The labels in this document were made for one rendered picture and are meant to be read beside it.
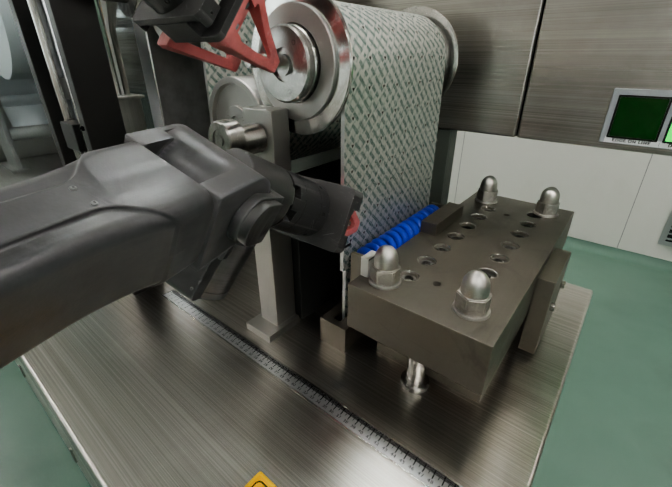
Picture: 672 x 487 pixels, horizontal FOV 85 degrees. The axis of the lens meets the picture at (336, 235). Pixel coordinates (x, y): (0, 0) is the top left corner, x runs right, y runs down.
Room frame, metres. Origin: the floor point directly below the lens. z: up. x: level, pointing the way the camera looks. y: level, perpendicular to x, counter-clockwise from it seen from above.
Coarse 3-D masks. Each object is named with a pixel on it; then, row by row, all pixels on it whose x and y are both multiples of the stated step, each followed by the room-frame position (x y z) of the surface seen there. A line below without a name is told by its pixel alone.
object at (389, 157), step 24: (360, 120) 0.42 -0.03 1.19; (384, 120) 0.46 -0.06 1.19; (408, 120) 0.51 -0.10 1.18; (432, 120) 0.57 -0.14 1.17; (360, 144) 0.42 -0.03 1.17; (384, 144) 0.46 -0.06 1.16; (408, 144) 0.51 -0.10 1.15; (432, 144) 0.57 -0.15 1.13; (360, 168) 0.42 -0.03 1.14; (384, 168) 0.47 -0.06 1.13; (408, 168) 0.52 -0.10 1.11; (432, 168) 0.58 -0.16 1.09; (384, 192) 0.47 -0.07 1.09; (408, 192) 0.52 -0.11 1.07; (360, 216) 0.43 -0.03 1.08; (384, 216) 0.47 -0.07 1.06; (408, 216) 0.53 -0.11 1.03; (360, 240) 0.43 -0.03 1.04
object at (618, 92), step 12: (612, 96) 0.52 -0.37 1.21; (624, 96) 0.51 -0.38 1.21; (636, 96) 0.50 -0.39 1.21; (648, 96) 0.50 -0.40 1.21; (660, 96) 0.49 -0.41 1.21; (612, 108) 0.52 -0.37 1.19; (612, 120) 0.52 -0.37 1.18; (660, 132) 0.48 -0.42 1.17; (624, 144) 0.50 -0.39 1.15; (636, 144) 0.49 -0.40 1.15; (648, 144) 0.49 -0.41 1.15; (660, 144) 0.48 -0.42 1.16
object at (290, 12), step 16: (272, 16) 0.45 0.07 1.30; (288, 16) 0.43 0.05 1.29; (304, 16) 0.42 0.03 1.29; (320, 16) 0.41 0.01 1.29; (320, 32) 0.41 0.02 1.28; (320, 48) 0.41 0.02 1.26; (336, 64) 0.40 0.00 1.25; (320, 80) 0.41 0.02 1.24; (272, 96) 0.46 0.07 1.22; (320, 96) 0.41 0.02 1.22; (288, 112) 0.44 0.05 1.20; (304, 112) 0.42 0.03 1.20
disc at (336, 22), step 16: (272, 0) 0.46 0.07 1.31; (288, 0) 0.44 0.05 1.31; (304, 0) 0.43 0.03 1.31; (320, 0) 0.41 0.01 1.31; (336, 16) 0.40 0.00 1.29; (256, 32) 0.47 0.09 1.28; (336, 32) 0.40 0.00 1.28; (256, 48) 0.48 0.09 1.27; (336, 48) 0.40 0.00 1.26; (352, 64) 0.39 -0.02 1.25; (256, 80) 0.48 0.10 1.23; (336, 80) 0.40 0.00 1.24; (336, 96) 0.40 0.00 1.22; (320, 112) 0.41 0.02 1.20; (336, 112) 0.40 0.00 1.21; (304, 128) 0.43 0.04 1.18; (320, 128) 0.42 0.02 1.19
